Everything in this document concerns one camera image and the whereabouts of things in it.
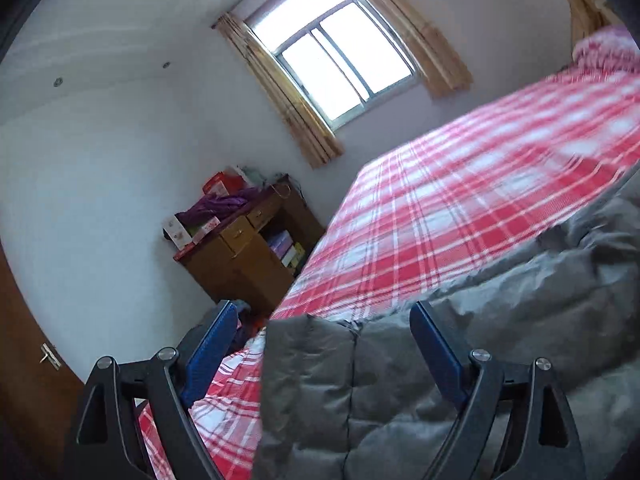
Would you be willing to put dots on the right beige curtain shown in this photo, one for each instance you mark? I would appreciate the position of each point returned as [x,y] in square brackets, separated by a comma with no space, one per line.
[439,66]

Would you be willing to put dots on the bed with red plaid sheet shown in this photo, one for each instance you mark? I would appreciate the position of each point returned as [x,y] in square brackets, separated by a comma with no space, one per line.
[519,224]

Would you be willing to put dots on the purple garment on desk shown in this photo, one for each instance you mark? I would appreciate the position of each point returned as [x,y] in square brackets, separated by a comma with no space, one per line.
[220,207]

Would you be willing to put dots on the silver door handle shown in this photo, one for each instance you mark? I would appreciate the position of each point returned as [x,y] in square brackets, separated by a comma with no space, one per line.
[48,355]

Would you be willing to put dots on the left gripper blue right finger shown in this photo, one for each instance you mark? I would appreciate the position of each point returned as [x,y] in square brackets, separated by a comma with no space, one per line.
[445,353]

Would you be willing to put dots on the pile of clothes on floor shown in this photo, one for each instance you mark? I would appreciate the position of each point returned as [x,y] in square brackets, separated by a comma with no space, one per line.
[248,327]

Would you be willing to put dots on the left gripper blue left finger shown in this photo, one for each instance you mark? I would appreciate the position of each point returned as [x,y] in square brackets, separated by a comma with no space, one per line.
[202,350]

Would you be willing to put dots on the brown wooden door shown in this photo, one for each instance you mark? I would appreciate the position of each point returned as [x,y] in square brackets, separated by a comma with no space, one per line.
[38,400]

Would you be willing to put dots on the grey puffer jacket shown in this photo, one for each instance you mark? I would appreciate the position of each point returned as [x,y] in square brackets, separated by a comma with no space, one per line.
[525,369]

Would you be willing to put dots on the folded pink quilt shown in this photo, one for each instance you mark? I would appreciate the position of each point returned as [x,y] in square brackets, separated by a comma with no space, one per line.
[609,49]

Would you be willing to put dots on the red gift bag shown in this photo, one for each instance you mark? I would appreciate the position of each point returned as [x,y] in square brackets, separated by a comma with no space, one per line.
[223,184]

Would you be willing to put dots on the wooden desk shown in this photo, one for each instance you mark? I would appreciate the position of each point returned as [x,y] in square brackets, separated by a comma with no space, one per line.
[234,261]

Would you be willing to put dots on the left beige curtain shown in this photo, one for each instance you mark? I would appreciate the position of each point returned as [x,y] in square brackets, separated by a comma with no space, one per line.
[310,131]

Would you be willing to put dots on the beige curtain by headboard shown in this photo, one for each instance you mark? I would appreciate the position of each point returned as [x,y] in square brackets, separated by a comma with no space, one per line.
[588,17]

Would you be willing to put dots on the white box on desk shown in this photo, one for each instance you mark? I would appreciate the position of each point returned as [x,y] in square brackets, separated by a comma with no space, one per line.
[176,232]

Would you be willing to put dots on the window with metal frame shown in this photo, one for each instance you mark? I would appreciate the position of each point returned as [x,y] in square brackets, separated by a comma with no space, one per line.
[342,54]

